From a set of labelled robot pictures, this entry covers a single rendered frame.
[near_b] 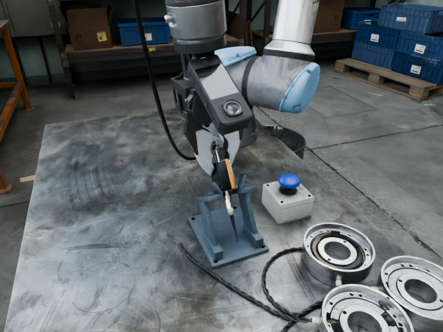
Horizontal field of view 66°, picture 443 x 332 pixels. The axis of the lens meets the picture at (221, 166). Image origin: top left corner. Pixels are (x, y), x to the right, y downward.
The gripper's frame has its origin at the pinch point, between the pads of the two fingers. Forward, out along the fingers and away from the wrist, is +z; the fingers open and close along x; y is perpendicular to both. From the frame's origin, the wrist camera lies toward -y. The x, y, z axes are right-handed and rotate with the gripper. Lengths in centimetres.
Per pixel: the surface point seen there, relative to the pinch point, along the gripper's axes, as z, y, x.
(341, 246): 11.9, -15.2, -12.6
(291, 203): 9.4, -4.7, -10.8
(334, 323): 10.1, -25.2, -1.9
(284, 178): 6.4, -1.3, -11.6
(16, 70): 47, 309, 51
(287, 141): 64, 91, -81
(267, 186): 9.1, 1.4, -9.8
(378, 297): 10.5, -25.2, -9.4
